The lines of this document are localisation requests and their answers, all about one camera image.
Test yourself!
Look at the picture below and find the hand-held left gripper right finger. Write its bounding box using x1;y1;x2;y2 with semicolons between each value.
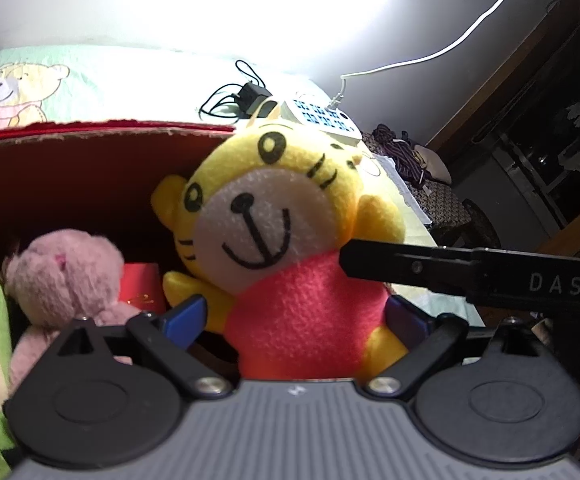
364;296;552;402

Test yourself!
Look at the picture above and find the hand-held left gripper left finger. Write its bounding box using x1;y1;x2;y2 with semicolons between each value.
44;294;233;402

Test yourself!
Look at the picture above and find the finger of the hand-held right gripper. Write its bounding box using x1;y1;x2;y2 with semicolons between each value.
339;239;476;293

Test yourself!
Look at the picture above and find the yellow plush tiger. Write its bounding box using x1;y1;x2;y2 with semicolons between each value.
151;112;413;381

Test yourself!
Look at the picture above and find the mauve plush teddy bear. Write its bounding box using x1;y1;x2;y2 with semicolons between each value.
4;228;143;391

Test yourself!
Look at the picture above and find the red cardboard box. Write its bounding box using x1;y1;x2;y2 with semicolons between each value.
0;119;238;381

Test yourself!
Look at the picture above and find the bear print cloth covered desktop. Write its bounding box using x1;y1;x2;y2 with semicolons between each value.
0;45;486;331

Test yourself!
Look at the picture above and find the small red gift box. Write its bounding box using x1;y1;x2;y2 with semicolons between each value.
122;262;168;313

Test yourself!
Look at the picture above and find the speckled brown blanket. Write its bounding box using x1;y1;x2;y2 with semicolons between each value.
410;180;501;251

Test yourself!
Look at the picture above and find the handwritten notebook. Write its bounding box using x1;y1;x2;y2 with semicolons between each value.
365;152;433;226

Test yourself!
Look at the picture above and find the dark striped cloth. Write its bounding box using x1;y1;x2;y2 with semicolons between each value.
372;123;428;191

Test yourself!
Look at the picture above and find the white and blue power strip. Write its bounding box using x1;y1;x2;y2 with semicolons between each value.
265;91;365;147

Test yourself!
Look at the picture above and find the dark wooden cabinet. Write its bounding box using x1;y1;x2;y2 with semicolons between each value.
425;0;580;256

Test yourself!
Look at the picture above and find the white power cable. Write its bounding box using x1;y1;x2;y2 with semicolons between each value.
327;0;528;111

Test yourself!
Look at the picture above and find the black charger with cable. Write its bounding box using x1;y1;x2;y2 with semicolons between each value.
200;60;275;123

